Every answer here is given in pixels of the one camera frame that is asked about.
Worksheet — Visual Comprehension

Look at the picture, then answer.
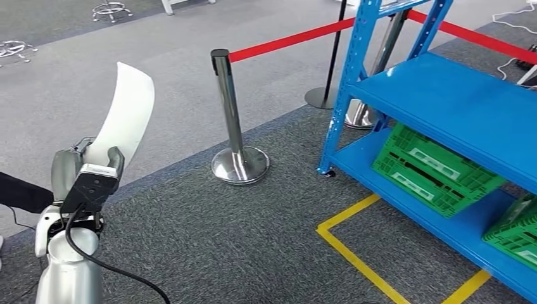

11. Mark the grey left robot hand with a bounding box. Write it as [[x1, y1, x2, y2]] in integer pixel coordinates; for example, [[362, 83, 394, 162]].
[[51, 137, 125, 203]]

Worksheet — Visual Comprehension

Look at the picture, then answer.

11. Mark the white curved panel part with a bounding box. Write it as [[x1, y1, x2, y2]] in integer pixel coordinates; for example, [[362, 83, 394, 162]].
[[83, 61, 156, 170]]

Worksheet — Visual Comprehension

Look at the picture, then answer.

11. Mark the blue metal shelf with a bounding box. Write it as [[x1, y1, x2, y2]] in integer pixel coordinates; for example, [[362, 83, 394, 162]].
[[317, 0, 537, 304]]

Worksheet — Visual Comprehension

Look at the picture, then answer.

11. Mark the chrome stool base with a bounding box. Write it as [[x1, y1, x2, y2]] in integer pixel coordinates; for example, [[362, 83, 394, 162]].
[[0, 39, 39, 68], [92, 1, 134, 23]]

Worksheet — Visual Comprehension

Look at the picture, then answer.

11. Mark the white table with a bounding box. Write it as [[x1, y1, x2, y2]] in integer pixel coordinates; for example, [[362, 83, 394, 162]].
[[161, 0, 217, 16]]

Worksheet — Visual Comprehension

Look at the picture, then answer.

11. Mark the red barrier belt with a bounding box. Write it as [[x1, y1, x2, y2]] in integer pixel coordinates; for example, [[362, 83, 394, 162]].
[[228, 17, 357, 64], [406, 9, 537, 65]]

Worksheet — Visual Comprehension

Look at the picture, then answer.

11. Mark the green plastic crate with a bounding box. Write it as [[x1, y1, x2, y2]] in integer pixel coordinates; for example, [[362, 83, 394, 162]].
[[482, 193, 537, 273], [371, 122, 507, 218]]

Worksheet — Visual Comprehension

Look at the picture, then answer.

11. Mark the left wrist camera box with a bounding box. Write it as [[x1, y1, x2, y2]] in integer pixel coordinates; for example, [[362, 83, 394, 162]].
[[60, 163, 120, 215]]

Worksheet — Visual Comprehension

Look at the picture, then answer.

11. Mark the black camera cable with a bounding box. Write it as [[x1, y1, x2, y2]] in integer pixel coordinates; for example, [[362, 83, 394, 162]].
[[64, 205, 172, 304]]

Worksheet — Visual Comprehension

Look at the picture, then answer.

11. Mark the chrome stanchion post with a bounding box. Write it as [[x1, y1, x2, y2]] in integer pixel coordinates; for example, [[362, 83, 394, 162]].
[[210, 48, 270, 186], [344, 9, 411, 130]]

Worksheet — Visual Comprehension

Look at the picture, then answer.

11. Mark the thin black stanchion post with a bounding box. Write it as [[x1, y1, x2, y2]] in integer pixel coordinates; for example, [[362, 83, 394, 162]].
[[305, 0, 349, 110]]

